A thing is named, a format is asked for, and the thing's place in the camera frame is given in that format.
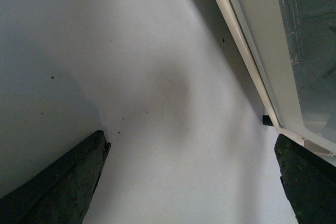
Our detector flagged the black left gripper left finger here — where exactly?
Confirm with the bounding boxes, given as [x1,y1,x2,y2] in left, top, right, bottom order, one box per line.
[1,130,111,223]

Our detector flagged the white Toshiba toaster oven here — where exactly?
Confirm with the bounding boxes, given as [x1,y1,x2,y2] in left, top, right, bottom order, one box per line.
[215,0,335,157]

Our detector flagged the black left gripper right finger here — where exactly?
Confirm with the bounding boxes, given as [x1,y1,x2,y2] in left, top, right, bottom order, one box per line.
[275,134,335,223]

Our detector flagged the metal oven wire rack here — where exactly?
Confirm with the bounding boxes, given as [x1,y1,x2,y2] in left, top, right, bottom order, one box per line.
[278,0,304,65]

